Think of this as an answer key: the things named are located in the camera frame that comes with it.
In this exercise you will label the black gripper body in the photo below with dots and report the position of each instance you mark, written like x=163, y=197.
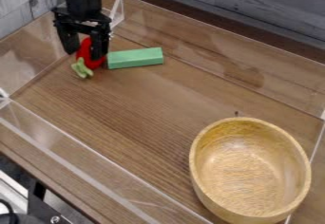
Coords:
x=80, y=16

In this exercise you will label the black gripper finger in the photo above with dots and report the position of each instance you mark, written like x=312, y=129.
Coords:
x=100, y=38
x=69, y=34

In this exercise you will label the red plush strawberry toy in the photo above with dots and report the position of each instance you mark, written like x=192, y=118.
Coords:
x=85, y=65

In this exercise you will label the green rectangular block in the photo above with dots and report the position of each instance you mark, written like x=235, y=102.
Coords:
x=136, y=57

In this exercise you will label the clear acrylic tray walls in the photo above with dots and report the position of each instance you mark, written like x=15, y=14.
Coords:
x=106, y=140

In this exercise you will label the wooden bowl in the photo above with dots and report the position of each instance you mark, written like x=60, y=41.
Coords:
x=249, y=171

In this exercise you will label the clear acrylic corner bracket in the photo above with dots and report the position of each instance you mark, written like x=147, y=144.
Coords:
x=116, y=13

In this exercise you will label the black metal table frame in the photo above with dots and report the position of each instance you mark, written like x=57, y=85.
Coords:
x=48, y=207

